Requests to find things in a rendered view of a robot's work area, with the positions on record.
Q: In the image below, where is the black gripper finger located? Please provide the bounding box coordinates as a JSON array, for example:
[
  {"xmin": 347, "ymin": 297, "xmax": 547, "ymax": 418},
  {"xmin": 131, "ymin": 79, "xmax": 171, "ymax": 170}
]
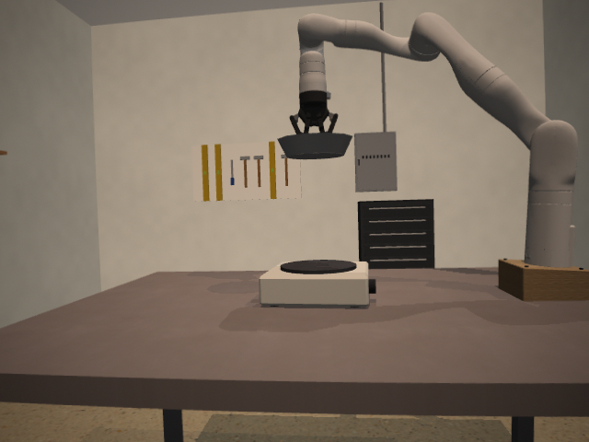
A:
[
  {"xmin": 317, "ymin": 111, "xmax": 338, "ymax": 133},
  {"xmin": 290, "ymin": 112, "xmax": 311, "ymax": 134}
]

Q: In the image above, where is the grey frying pan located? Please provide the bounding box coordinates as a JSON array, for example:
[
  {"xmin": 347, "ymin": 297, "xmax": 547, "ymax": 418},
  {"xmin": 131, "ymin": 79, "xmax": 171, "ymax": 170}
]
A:
[{"xmin": 277, "ymin": 133, "xmax": 352, "ymax": 159}]

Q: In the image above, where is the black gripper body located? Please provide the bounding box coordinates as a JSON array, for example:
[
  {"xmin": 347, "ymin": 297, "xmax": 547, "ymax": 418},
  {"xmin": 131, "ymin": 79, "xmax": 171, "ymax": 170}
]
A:
[{"xmin": 298, "ymin": 90, "xmax": 329, "ymax": 127}]

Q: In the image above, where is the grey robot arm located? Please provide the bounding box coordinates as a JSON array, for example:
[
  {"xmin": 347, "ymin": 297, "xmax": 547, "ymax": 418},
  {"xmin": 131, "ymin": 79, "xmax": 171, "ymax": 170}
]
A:
[{"xmin": 297, "ymin": 13, "xmax": 578, "ymax": 268}]

